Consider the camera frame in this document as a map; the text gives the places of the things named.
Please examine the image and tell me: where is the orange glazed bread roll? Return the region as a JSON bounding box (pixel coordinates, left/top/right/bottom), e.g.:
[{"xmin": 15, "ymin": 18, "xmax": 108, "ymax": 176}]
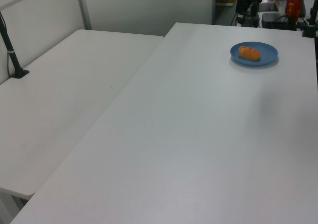
[{"xmin": 238, "ymin": 45, "xmax": 262, "ymax": 61}]

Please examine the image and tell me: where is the black crate box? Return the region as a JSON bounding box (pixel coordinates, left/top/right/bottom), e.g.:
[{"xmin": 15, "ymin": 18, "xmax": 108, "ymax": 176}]
[{"xmin": 261, "ymin": 12, "xmax": 302, "ymax": 31}]

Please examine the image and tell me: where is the red drink bottle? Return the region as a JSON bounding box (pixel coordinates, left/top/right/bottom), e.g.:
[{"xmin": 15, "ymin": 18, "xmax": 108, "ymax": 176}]
[{"xmin": 285, "ymin": 0, "xmax": 303, "ymax": 21}]

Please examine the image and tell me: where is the blue round plate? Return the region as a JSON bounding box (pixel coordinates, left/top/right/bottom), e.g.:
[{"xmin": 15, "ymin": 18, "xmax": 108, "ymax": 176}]
[{"xmin": 230, "ymin": 42, "xmax": 279, "ymax": 67}]

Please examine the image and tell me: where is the white table leg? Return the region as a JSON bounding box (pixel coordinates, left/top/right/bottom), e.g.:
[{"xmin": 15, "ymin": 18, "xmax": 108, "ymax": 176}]
[{"xmin": 0, "ymin": 191, "xmax": 28, "ymax": 224}]

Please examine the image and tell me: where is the black clamp camera stand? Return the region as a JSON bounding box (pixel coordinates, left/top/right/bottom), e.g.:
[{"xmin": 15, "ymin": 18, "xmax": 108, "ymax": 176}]
[{"xmin": 301, "ymin": 0, "xmax": 318, "ymax": 39}]

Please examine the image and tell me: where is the black camera stand with base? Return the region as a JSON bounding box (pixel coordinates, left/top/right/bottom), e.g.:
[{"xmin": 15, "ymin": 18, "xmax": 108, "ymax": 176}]
[{"xmin": 0, "ymin": 10, "xmax": 30, "ymax": 79}]

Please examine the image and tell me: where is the thin black stand cable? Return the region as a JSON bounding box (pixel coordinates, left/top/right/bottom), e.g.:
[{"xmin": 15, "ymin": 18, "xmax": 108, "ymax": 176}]
[{"xmin": 5, "ymin": 50, "xmax": 12, "ymax": 78}]

